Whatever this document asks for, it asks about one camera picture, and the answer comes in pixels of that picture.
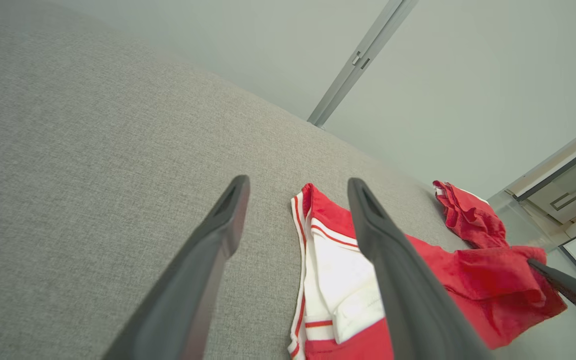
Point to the red shorts white trim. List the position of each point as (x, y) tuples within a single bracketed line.
[(473, 220)]

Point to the grey wall partition post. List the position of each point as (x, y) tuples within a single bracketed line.
[(338, 92)]

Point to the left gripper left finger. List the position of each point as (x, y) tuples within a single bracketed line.
[(193, 280)]

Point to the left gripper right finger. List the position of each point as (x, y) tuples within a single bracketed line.
[(408, 290)]

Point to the red jersey white sleeves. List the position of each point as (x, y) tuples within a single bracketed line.
[(468, 280)]

